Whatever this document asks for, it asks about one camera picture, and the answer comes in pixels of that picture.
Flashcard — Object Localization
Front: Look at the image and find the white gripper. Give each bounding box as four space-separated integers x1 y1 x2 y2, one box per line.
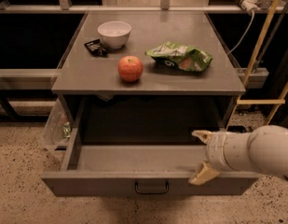
188 130 253 186

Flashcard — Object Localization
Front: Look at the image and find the grey top drawer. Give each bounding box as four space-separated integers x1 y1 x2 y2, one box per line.
42 97 258 197

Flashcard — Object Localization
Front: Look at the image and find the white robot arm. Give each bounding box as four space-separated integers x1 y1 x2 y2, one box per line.
188 125 288 186

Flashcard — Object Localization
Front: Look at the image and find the grey drawer cabinet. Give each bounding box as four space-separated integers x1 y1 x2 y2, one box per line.
50 10 246 142

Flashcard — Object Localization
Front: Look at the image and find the green chip bag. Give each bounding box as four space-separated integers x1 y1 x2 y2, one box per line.
145 42 213 72

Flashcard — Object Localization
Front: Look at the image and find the red apple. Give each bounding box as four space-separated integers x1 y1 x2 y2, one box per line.
117 56 144 82

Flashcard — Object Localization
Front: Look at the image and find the clear plastic bag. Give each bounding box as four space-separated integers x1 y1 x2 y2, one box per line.
40 100 71 161

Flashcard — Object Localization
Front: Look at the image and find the white ceramic bowl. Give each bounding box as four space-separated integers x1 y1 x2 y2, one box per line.
97 21 131 49

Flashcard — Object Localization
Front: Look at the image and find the small black snack packet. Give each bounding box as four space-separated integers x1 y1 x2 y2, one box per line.
84 39 107 57

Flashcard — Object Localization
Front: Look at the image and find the yellow ladder frame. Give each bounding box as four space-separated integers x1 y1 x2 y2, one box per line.
225 0 288 130

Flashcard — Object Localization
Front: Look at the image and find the white power cable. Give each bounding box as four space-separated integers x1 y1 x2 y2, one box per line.
226 9 255 56

